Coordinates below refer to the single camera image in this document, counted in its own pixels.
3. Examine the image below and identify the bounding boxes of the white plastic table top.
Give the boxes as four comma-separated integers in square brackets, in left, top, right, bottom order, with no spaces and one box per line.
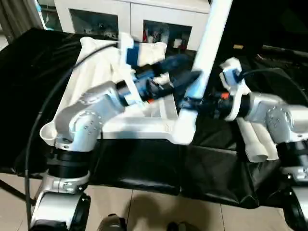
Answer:
[39,36,196,147]

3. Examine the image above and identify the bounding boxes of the white glass door cabinet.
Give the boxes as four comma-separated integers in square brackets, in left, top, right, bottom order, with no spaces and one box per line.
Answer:
[53,0,212,51]

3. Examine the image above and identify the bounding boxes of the black work mat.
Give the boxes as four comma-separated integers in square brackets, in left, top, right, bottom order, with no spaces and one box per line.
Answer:
[0,27,308,210]

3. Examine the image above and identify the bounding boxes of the dark right robot foot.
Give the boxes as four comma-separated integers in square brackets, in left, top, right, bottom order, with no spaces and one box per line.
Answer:
[167,221,201,231]

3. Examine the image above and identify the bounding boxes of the dark robot foot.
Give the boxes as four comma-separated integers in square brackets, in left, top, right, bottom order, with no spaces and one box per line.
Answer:
[99,213,128,231]
[167,221,201,231]

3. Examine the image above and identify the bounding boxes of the white pipe with blue bands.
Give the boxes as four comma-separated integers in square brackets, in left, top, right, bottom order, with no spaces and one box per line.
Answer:
[35,0,50,30]

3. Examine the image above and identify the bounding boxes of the dark left robot foot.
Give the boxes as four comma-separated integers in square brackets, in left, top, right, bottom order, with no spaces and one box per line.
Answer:
[99,213,128,231]

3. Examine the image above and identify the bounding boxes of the grey curtain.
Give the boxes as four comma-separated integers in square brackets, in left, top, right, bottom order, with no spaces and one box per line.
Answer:
[0,0,43,42]

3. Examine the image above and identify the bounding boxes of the black metal table leg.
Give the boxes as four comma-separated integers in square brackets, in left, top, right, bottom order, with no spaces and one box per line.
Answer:
[0,179,35,205]

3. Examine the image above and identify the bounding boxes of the black right camera cable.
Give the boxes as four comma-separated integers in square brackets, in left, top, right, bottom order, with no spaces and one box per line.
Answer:
[240,68,308,97]

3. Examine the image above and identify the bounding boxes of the black camera cable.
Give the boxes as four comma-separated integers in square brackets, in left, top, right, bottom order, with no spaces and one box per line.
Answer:
[24,40,121,231]
[240,68,308,97]

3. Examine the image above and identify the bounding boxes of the black left camera cable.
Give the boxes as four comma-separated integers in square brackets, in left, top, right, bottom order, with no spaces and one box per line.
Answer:
[24,40,121,231]

